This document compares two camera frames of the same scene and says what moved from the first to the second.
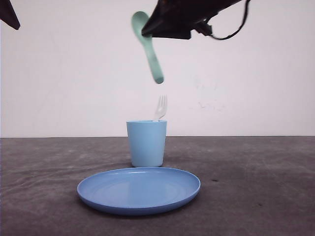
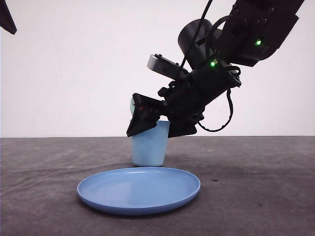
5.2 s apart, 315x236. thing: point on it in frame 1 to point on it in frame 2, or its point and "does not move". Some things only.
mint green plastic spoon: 139,18 to 132,105
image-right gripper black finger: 177,18 to 184,101
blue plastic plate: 138,191 does not move
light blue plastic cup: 147,139 does not move
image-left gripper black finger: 8,14 to 6,20
